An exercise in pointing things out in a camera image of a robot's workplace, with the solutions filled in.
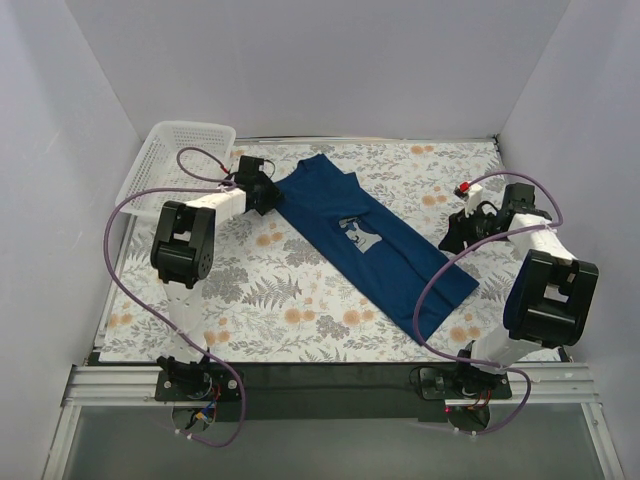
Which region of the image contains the white plastic basket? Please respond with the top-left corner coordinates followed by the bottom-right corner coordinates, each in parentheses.
top-left (116, 121), bottom-right (236, 220)

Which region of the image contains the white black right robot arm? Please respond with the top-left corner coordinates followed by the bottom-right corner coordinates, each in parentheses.
top-left (430, 182), bottom-right (599, 398)

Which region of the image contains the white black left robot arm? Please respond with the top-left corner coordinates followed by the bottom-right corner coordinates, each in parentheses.
top-left (151, 155), bottom-right (282, 400)

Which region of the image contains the floral patterned tablecloth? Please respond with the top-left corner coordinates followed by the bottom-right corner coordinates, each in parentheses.
top-left (97, 142), bottom-right (571, 365)

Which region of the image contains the aluminium frame rail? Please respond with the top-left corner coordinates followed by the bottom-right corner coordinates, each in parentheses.
top-left (62, 362), bottom-right (601, 406)

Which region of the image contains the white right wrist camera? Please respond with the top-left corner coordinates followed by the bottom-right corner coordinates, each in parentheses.
top-left (454, 182), bottom-right (483, 217)

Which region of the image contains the blue printed t-shirt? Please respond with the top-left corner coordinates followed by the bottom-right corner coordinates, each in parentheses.
top-left (276, 154), bottom-right (479, 340)

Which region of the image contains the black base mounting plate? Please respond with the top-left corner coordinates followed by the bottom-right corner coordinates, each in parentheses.
top-left (154, 360), bottom-right (512, 424)

